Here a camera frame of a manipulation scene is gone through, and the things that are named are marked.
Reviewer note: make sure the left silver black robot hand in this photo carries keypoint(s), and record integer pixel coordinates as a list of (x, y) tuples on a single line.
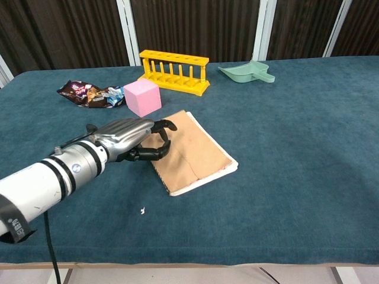
[(127, 137)]

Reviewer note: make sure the spiral notebook with brown cover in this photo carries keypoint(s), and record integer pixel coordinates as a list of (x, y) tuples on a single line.
[(195, 154)]

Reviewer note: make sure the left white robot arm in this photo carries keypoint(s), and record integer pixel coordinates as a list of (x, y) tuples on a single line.
[(47, 183)]

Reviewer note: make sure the pink foam cube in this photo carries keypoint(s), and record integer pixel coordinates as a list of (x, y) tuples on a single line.
[(143, 99)]

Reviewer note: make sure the brown snack wrapper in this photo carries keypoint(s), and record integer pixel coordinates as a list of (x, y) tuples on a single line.
[(89, 93)]

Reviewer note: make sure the yellow test tube rack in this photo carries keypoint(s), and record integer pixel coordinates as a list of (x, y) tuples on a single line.
[(174, 72)]

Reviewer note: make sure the green plastic scoop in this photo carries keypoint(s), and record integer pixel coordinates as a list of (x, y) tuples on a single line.
[(245, 73)]

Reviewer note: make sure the blue-green table cloth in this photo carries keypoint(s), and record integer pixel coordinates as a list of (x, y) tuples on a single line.
[(281, 177)]

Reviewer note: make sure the white partition post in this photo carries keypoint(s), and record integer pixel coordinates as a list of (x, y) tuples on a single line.
[(336, 28), (264, 29), (4, 72), (128, 32)]

